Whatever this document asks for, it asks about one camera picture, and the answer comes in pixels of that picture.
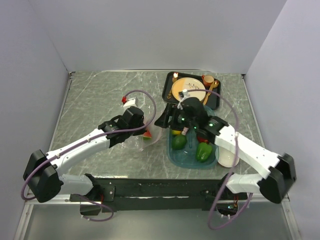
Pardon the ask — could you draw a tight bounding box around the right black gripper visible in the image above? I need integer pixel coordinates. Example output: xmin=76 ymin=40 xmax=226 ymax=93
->
xmin=154 ymin=102 xmax=198 ymax=132

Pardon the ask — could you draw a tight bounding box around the clear zip top bag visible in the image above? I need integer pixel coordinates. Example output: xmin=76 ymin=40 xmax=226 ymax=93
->
xmin=121 ymin=109 xmax=162 ymax=152

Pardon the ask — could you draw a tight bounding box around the yellow green mango toy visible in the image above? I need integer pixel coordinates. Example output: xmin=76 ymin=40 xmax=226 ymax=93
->
xmin=171 ymin=130 xmax=182 ymax=136

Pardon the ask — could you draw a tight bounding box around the watermelon slice toy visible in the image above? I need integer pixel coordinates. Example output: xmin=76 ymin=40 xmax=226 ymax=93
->
xmin=142 ymin=129 xmax=152 ymax=141

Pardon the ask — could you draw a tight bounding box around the purple eggplant toy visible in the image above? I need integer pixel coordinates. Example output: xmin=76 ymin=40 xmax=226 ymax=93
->
xmin=181 ymin=127 xmax=189 ymax=136

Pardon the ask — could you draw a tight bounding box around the green lime toy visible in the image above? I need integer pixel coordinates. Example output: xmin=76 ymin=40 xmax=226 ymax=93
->
xmin=171 ymin=134 xmax=187 ymax=150

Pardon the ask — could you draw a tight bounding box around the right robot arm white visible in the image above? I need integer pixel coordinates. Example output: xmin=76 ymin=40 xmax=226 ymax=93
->
xmin=154 ymin=97 xmax=297 ymax=204

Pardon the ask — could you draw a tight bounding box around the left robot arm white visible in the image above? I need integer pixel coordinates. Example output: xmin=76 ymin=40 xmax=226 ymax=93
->
xmin=23 ymin=106 xmax=146 ymax=203

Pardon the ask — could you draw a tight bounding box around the teal plastic food container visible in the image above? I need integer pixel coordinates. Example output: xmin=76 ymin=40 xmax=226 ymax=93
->
xmin=166 ymin=128 xmax=219 ymax=169

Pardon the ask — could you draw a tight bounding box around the black serving tray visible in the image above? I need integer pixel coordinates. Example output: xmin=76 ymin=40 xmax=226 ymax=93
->
xmin=162 ymin=71 xmax=221 ymax=110

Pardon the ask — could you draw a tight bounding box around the red apple toy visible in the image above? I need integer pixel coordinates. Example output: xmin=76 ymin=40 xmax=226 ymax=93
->
xmin=196 ymin=130 xmax=210 ymax=143

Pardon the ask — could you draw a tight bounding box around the cream orange plate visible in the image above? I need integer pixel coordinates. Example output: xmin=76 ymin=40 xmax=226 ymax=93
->
xmin=172 ymin=77 xmax=206 ymax=101

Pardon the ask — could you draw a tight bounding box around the gold fork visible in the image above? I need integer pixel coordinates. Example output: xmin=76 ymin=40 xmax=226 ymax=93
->
xmin=166 ymin=73 xmax=178 ymax=100

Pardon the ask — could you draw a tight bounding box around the green bell pepper toy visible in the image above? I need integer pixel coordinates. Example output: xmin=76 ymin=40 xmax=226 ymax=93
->
xmin=195 ymin=142 xmax=213 ymax=163

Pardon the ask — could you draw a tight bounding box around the orange small cup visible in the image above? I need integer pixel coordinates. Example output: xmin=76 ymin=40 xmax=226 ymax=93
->
xmin=201 ymin=74 xmax=215 ymax=88

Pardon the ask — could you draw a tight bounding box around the gold spoon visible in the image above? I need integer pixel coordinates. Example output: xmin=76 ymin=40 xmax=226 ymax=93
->
xmin=202 ymin=79 xmax=220 ymax=105

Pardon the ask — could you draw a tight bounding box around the white bowl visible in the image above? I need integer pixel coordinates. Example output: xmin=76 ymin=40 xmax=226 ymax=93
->
xmin=217 ymin=147 xmax=235 ymax=168

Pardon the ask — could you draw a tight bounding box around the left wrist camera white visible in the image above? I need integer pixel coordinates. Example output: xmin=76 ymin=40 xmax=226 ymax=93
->
xmin=121 ymin=96 xmax=138 ymax=110

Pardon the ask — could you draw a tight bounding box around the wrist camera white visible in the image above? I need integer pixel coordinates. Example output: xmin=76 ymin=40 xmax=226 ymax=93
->
xmin=177 ymin=89 xmax=190 ymax=110
xmin=121 ymin=96 xmax=138 ymax=110

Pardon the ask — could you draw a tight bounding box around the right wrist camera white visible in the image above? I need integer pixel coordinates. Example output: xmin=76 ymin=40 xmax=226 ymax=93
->
xmin=177 ymin=89 xmax=190 ymax=110

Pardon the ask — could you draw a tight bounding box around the black base frame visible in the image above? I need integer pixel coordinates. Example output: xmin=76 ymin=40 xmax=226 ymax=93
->
xmin=69 ymin=174 xmax=241 ymax=213

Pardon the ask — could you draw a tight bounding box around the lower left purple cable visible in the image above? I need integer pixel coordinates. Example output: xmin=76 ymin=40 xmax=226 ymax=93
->
xmin=79 ymin=197 xmax=116 ymax=223

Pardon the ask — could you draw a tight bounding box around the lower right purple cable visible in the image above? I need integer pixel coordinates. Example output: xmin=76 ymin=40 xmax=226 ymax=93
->
xmin=217 ymin=197 xmax=253 ymax=221

